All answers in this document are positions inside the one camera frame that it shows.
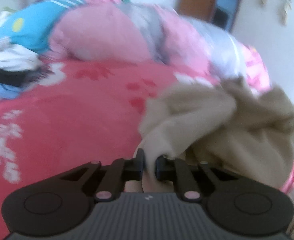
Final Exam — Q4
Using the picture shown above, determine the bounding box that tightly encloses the beige zip hoodie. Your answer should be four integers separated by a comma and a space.
126, 77, 294, 240

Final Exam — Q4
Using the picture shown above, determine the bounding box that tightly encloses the pile of mixed clothes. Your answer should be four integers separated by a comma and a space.
0, 10, 52, 100

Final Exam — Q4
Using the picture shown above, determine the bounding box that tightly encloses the pink grey floral duvet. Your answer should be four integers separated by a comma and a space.
46, 0, 271, 92

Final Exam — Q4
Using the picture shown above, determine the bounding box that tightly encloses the blue pillow with stripes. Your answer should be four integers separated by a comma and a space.
0, 0, 87, 54

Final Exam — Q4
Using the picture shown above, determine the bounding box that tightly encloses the wall coat hook rack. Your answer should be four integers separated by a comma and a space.
259, 0, 292, 26

